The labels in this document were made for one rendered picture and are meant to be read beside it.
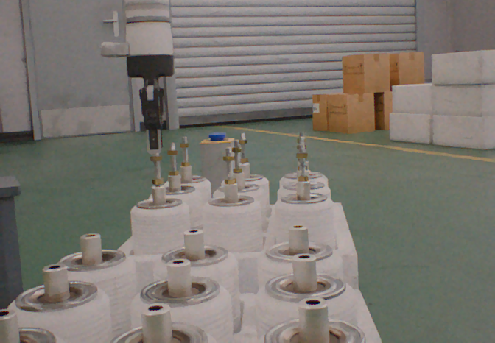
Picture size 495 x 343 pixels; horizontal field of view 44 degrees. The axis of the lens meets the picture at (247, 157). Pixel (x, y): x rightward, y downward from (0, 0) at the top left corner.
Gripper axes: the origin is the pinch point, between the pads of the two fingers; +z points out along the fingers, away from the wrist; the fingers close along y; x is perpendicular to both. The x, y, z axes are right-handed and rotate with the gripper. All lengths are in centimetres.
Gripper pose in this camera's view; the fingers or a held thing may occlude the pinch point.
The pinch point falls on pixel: (155, 143)
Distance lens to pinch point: 102.5
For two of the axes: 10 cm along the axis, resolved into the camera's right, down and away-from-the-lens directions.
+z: 0.4, 9.9, 1.2
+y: -1.1, -1.1, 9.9
